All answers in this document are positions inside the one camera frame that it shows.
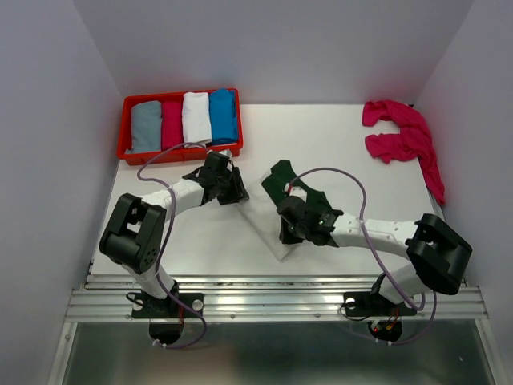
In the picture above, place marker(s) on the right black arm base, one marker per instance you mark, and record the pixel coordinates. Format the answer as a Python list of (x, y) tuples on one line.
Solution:
[(360, 305)]

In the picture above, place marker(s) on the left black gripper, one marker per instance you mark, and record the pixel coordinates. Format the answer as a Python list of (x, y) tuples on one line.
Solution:
[(237, 191)]

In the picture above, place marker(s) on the magenta crumpled t-shirt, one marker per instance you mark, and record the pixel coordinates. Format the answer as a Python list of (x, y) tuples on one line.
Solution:
[(413, 140)]

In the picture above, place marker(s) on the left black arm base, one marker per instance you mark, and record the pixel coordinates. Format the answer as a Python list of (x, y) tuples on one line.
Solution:
[(144, 306)]

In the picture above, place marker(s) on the magenta rolled t-shirt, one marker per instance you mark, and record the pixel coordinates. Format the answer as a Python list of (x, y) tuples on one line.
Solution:
[(171, 127)]

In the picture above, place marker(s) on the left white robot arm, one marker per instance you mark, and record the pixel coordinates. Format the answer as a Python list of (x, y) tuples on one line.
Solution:
[(137, 227)]

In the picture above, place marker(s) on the white rolled t-shirt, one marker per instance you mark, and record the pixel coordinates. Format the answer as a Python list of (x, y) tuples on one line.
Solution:
[(196, 121)]

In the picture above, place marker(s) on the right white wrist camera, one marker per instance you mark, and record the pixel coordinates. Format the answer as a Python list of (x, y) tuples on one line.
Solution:
[(295, 191)]

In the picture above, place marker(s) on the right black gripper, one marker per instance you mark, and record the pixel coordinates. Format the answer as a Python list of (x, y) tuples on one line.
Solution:
[(285, 236)]

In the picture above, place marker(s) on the blue rolled t-shirt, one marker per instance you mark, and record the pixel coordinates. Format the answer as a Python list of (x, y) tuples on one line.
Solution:
[(222, 112)]

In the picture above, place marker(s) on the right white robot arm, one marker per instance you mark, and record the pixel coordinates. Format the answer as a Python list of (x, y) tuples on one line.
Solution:
[(437, 255)]

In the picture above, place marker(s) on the cream and green t-shirt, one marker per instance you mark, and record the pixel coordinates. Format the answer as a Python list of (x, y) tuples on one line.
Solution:
[(260, 210)]

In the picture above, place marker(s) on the grey rolled t-shirt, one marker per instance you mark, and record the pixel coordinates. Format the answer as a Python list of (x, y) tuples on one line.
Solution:
[(146, 121)]

